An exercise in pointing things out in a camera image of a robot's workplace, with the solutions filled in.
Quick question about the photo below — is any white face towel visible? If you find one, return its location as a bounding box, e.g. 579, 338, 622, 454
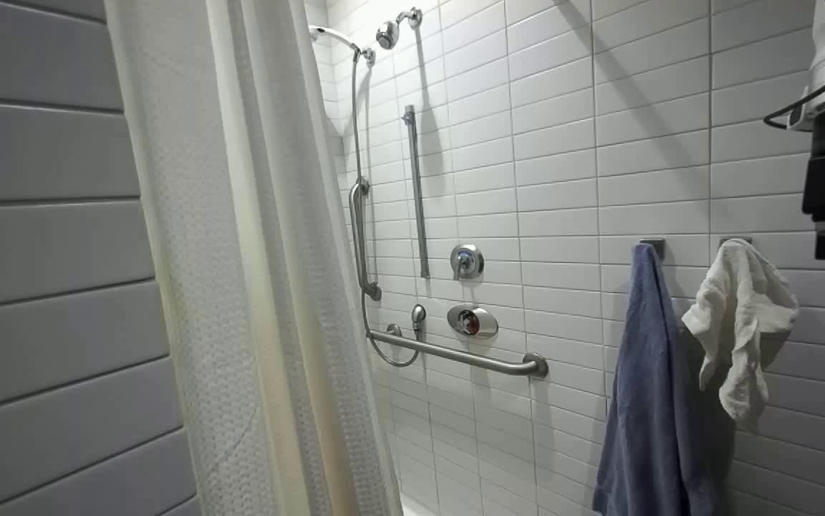
679, 235, 802, 430

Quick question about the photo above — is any blue bath towel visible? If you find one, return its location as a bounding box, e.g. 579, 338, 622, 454
591, 241, 722, 516

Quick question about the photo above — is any oval chrome valve plate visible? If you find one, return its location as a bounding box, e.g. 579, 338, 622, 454
444, 304, 502, 341

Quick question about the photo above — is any chrome angled grab bar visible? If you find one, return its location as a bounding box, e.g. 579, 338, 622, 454
364, 324, 552, 382

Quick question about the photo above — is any chrome straight grab bar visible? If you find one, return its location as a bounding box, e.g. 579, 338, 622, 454
400, 103, 432, 281

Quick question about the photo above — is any small chrome diverter knob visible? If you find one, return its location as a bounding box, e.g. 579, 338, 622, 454
409, 302, 429, 344

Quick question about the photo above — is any chrome hand shower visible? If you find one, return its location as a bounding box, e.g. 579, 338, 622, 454
347, 175, 384, 304

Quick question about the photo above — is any chrome fixed shower head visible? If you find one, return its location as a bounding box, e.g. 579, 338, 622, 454
371, 7, 427, 56

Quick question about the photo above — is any handheld shower slide bar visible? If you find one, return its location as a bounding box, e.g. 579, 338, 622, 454
347, 48, 424, 374

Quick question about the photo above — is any white shower curtain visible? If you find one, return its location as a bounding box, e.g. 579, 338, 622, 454
99, 0, 407, 516

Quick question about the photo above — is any round chrome valve handle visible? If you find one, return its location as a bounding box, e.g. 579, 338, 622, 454
446, 241, 486, 284

